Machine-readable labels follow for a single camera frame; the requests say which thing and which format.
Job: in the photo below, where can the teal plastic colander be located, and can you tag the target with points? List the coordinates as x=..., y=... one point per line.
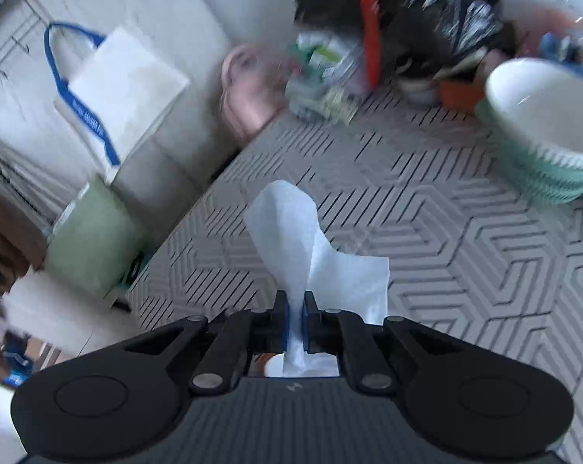
x=537, y=179

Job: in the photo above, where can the blue container with pens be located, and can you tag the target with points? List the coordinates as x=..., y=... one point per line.
x=566, y=53

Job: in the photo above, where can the geometric patterned tablecloth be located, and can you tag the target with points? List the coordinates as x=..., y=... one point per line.
x=441, y=212

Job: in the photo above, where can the white paper towel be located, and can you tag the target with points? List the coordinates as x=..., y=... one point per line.
x=291, y=232

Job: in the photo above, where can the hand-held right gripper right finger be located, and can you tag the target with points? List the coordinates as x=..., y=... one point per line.
x=363, y=353

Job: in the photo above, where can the white ribbed bowl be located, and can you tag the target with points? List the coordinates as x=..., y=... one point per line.
x=547, y=106

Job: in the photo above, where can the light green bag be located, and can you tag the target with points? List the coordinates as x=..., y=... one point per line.
x=93, y=241

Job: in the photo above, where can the clear plastic bag of packets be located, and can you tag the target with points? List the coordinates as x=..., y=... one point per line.
x=325, y=77

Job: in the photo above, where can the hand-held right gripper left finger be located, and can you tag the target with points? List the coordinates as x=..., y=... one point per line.
x=223, y=353

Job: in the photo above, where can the red plastic bag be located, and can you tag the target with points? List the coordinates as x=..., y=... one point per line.
x=371, y=24

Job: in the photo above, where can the round black and white jar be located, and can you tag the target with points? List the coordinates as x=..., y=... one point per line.
x=417, y=87

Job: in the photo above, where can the pink backpack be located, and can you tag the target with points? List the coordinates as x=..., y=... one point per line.
x=248, y=96

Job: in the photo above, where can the orange cardboard box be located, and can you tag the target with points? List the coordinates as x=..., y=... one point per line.
x=458, y=96

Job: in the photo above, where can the black garbage bag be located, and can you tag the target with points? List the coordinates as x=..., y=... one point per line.
x=431, y=5

